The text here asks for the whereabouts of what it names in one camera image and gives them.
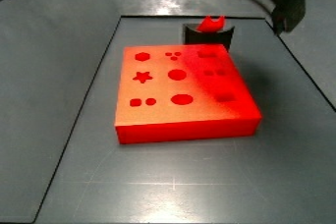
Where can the red arch bar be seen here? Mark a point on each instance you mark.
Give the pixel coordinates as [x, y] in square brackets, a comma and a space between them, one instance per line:
[211, 25]

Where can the black angled fixture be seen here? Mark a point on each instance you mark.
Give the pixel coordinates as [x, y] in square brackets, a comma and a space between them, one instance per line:
[195, 37]

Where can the red shape sorter block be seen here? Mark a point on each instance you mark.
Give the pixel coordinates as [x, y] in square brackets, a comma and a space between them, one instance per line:
[183, 93]

